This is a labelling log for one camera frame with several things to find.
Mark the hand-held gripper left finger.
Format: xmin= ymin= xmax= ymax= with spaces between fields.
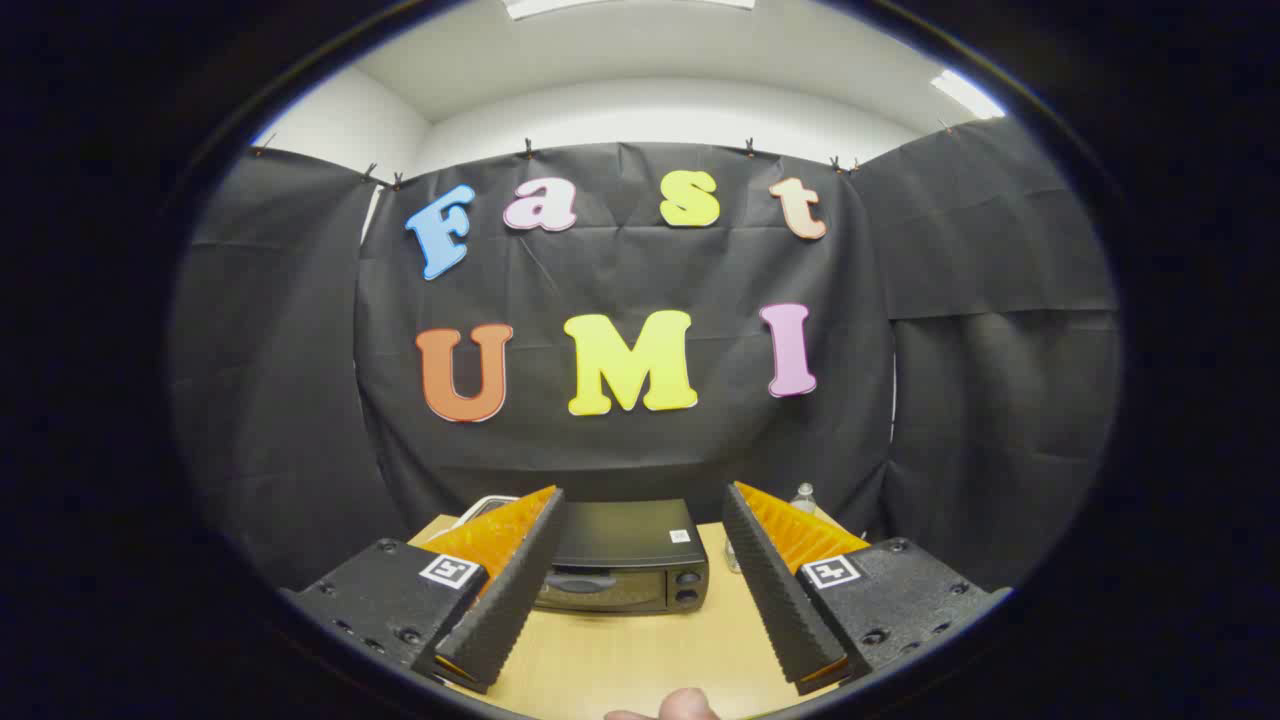
xmin=283 ymin=487 xmax=565 ymax=694

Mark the long ceiling light panel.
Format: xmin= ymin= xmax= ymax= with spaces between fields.
xmin=505 ymin=0 xmax=758 ymax=21

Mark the black toaster oven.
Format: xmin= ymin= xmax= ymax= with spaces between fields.
xmin=535 ymin=499 xmax=711 ymax=615

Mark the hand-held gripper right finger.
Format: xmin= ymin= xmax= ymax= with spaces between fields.
xmin=722 ymin=482 xmax=1011 ymax=695

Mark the small ceiling light panel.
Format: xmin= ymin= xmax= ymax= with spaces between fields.
xmin=930 ymin=68 xmax=1007 ymax=121

